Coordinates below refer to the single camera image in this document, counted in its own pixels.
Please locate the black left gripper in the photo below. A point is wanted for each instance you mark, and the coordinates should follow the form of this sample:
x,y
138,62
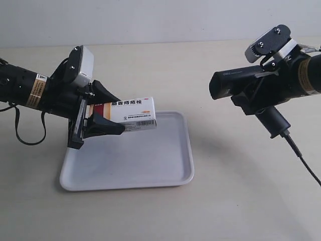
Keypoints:
x,y
69,101

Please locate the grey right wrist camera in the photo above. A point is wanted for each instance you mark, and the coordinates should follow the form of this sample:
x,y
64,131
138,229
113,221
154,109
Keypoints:
x,y
276,43

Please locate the black handheld barcode scanner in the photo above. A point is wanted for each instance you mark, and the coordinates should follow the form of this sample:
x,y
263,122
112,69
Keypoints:
x,y
243,85

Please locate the white orange medicine box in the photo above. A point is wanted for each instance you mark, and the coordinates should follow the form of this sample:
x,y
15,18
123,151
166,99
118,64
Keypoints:
x,y
135,114

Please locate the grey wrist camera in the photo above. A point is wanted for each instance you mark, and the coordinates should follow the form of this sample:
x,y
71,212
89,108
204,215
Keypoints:
x,y
276,43
81,66

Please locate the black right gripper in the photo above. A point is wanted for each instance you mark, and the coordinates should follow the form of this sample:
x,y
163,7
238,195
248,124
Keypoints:
x,y
272,90

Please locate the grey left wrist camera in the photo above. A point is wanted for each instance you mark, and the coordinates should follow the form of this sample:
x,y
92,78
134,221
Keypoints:
x,y
81,66

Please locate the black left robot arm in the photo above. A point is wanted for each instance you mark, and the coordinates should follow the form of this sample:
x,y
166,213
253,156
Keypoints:
x,y
23,87

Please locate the white plastic tray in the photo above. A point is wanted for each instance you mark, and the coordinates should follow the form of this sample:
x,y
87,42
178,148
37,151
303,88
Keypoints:
x,y
161,157

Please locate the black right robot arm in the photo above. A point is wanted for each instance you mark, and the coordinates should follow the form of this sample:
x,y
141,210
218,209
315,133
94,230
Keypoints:
x,y
308,73

